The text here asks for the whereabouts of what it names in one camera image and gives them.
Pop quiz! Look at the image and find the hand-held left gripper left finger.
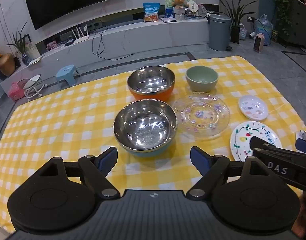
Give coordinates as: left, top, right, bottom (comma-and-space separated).
37, 146, 121, 199

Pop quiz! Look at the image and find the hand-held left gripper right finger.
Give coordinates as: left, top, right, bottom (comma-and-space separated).
187, 146, 269, 199

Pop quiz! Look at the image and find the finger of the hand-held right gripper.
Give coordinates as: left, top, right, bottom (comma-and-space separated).
295, 138, 306, 155
249, 135, 298, 157

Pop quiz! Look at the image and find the large white fruit plate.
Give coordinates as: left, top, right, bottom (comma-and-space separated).
230, 121, 283, 162

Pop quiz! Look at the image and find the small white printed plate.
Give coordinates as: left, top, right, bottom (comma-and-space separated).
238, 95, 269, 121

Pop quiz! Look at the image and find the clear glass flower plate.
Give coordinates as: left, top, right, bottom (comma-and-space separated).
172, 92, 230, 141

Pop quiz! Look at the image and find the blue steel bowl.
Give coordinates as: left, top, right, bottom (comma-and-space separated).
113, 99, 178, 158

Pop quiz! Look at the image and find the green ceramic bowl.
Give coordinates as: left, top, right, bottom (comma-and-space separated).
185, 66, 218, 92

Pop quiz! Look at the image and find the orange steel bowl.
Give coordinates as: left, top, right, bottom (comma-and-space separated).
127, 66, 175, 101

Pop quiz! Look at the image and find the yellow checked tablecloth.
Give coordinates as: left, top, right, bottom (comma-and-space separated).
0, 56, 306, 233

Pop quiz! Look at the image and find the blue plastic stool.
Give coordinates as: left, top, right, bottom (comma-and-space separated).
55, 64, 81, 89

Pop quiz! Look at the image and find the pink heater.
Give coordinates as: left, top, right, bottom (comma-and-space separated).
253, 34, 266, 53

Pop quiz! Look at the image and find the white rolling stool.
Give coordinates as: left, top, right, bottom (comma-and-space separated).
23, 74, 47, 102

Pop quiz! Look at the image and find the tall plant in black pot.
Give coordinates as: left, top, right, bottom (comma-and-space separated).
214, 0, 257, 43

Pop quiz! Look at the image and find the pink basket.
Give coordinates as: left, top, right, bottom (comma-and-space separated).
8, 79, 28, 102

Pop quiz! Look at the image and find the blue water bottle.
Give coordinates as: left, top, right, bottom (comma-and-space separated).
254, 14, 274, 46

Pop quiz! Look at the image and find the grey trash can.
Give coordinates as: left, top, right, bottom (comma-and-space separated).
208, 14, 231, 51

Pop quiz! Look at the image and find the white router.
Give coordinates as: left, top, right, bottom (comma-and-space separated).
71, 25, 89, 45

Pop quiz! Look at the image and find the dark cabinet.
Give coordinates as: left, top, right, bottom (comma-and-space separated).
278, 0, 306, 52

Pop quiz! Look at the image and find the plant in blue vase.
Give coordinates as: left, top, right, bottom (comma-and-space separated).
6, 21, 34, 66

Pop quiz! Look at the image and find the brown round vase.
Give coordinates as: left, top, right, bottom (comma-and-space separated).
0, 53, 16, 77

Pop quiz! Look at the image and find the climbing green plant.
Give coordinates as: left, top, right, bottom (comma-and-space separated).
259, 0, 297, 35

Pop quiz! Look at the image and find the blue snack bag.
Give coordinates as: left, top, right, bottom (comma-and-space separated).
143, 2, 160, 23

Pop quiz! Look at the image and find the white hand fan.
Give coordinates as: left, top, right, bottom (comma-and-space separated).
187, 0, 199, 14

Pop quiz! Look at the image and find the teddy bear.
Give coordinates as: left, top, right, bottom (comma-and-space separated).
171, 0, 190, 22

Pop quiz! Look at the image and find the green picture board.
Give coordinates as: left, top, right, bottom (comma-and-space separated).
165, 0, 196, 18

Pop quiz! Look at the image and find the black television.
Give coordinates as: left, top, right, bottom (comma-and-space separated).
23, 0, 126, 30

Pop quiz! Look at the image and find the black cable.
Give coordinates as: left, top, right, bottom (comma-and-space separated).
92, 27, 133, 60

